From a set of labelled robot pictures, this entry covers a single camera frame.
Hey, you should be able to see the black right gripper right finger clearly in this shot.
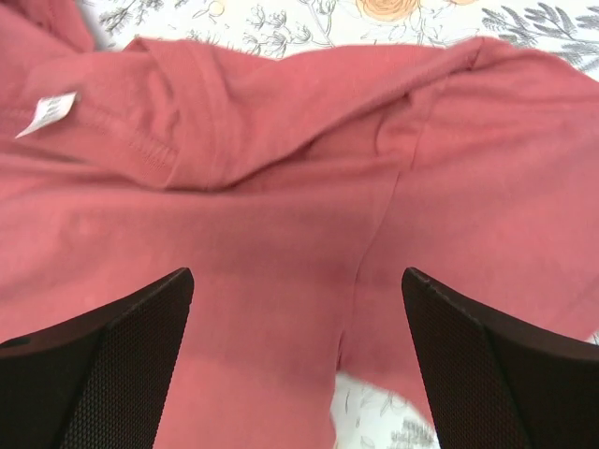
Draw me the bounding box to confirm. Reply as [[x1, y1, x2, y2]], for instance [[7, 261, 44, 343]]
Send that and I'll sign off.
[[402, 268, 598, 449]]

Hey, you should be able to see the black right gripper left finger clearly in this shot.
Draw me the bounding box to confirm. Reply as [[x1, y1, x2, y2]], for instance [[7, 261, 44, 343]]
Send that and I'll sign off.
[[1, 268, 194, 449]]

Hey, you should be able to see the dusty rose t-shirt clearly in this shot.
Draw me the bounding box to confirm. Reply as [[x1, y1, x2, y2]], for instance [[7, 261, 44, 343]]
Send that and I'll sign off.
[[1, 1, 598, 448]]

